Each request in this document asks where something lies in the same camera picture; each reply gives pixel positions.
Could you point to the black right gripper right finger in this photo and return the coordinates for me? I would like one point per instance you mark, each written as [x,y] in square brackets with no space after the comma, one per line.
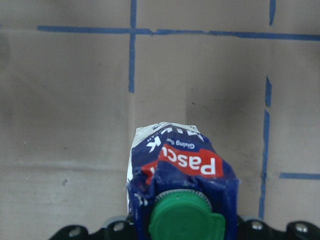
[253,228]

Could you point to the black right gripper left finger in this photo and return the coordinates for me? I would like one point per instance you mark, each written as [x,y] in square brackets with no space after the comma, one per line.
[115,228]

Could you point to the blue white milk carton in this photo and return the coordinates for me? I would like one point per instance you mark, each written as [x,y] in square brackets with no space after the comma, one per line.
[178,187]

